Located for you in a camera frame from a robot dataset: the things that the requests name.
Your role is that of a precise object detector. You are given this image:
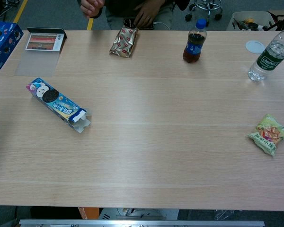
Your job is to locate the bystander right hand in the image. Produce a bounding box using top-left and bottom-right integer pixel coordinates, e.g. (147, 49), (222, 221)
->
(80, 0), (105, 19)

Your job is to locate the bystander left hand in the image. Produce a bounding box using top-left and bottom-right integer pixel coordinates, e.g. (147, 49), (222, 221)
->
(133, 0), (166, 28)

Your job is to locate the light blue cookie box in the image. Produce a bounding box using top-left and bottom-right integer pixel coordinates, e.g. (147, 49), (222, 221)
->
(26, 77), (92, 134)

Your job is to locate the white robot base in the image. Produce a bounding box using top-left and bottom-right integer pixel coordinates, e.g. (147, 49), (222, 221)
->
(98, 208), (180, 220)

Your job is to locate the red picture card box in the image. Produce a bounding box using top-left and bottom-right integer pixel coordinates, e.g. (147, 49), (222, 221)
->
(25, 27), (68, 52)

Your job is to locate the large dark blue oreo box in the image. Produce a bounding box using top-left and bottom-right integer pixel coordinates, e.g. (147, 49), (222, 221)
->
(0, 20), (24, 70)

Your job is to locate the white bin with items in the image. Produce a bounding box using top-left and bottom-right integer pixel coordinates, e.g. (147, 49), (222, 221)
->
(226, 11), (279, 31)

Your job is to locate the black phone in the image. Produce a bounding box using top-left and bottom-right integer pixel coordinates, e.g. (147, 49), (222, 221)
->
(123, 18), (154, 30)

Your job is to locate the seated bystander body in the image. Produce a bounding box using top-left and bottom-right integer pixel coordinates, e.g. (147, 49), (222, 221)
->
(77, 0), (190, 31)

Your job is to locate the gold foil snack packet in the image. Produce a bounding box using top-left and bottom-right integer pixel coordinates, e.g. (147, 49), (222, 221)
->
(109, 26), (139, 59)

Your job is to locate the cola bottle with blue cap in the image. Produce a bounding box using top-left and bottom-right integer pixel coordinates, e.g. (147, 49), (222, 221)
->
(183, 18), (208, 63)

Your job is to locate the chrome stool base with castors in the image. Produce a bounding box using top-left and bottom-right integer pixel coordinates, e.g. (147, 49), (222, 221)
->
(185, 0), (224, 22)

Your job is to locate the dark floor equipment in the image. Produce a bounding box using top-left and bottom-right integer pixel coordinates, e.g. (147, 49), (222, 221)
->
(0, 0), (21, 21)

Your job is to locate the white round table grommet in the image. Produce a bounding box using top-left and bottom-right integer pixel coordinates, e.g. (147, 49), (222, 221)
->
(245, 40), (267, 54)

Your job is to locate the clear water bottle green label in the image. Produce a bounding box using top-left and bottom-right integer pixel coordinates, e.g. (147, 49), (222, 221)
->
(248, 27), (284, 82)

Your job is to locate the black tripod with red parts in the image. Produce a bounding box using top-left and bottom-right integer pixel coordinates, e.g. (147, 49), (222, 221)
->
(266, 6), (284, 31)

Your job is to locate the green snack bag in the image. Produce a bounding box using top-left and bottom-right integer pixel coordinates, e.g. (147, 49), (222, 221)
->
(247, 113), (284, 157)

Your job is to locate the orange part under table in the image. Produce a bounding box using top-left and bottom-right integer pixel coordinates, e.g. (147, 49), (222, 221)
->
(78, 207), (100, 220)

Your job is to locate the clear plastic wrap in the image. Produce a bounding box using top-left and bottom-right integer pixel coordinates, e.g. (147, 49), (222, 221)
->
(213, 210), (242, 220)

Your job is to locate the white charging cable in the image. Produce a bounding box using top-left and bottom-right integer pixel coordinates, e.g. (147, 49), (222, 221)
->
(153, 22), (171, 31)

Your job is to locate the aluminium rail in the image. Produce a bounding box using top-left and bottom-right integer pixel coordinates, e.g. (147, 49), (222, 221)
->
(18, 218), (266, 227)

